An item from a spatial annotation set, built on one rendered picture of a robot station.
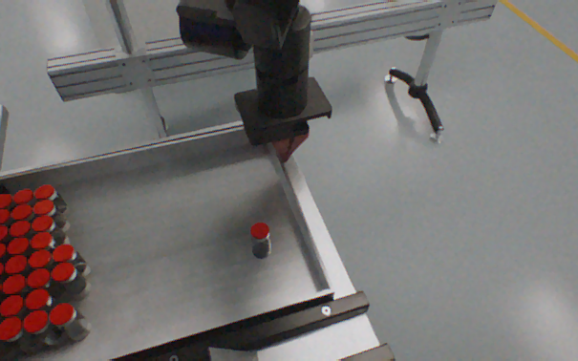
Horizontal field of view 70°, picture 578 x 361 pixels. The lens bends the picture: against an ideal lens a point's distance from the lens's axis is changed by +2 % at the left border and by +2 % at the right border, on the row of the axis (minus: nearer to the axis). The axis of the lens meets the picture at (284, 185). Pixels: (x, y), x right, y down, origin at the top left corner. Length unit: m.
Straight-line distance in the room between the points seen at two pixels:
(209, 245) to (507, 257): 1.33
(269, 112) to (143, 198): 0.21
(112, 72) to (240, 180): 0.96
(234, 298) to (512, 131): 1.81
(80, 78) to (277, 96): 1.08
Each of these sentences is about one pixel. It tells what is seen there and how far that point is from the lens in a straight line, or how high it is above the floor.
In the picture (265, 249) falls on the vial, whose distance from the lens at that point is 0.46.
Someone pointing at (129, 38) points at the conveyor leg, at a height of 0.60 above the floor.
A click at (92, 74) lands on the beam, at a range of 1.45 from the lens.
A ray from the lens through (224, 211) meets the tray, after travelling 0.52.
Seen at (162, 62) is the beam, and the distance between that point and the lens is 1.43.
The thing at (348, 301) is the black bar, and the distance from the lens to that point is 0.44.
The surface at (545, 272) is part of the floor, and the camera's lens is 1.71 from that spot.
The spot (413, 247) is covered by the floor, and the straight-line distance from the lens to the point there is 1.57.
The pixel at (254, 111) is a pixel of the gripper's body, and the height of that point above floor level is 0.99.
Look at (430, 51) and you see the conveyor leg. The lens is 1.86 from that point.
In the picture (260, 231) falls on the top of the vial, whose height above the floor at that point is 0.93.
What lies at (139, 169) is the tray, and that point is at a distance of 0.59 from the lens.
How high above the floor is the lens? 1.30
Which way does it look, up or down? 52 degrees down
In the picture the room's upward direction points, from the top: straight up
